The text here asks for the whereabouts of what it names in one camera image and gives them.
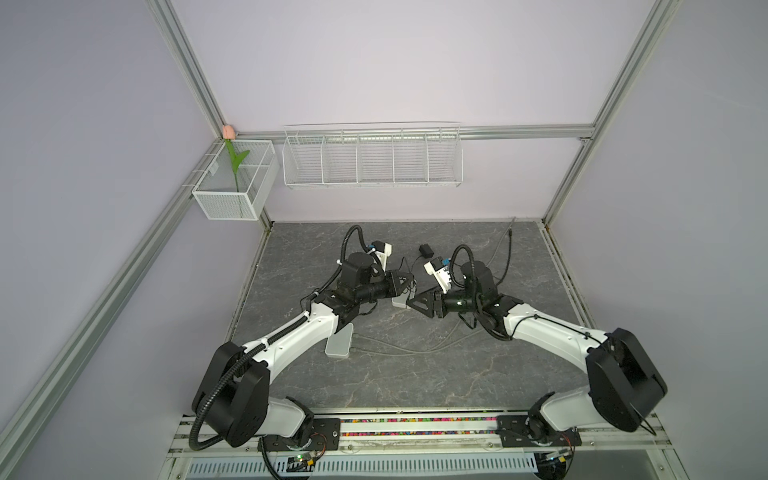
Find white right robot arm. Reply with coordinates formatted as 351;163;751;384
407;245;668;446

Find black power adapter small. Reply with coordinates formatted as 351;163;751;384
399;244;434;272

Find black ethernet cable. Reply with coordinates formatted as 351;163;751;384
494;230;515;288

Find aluminium frame rail right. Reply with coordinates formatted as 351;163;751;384
536;221;637;412

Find grey ethernet cable curved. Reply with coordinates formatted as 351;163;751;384
486;216;518;267

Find front aluminium rail base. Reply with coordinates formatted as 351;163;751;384
159;409;688;479

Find white mesh basket small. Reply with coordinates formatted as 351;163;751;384
192;140;279;221

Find artificial pink tulip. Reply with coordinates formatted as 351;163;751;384
222;125;250;192

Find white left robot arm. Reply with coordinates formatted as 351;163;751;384
188;225;413;451

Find white network switch box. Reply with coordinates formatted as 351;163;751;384
391;294;409;309

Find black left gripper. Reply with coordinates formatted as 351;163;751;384
356;269;413;304

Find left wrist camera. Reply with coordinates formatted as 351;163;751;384
369;240;393;271

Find white wire basket long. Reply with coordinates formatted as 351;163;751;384
282;122;464;188

